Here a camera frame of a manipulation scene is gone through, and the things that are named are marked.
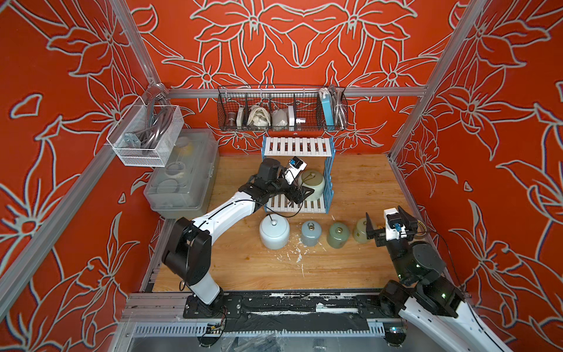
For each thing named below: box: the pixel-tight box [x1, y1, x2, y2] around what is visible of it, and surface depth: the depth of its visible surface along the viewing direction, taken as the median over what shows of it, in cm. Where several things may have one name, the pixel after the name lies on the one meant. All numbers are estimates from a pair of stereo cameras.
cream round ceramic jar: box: [297, 169, 326, 201], surface depth 97 cm
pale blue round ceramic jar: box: [258, 213, 291, 251], surface depth 83 cm
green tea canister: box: [326, 222, 350, 249], surface depth 84 cm
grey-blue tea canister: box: [300, 220, 322, 248], surface depth 85 cm
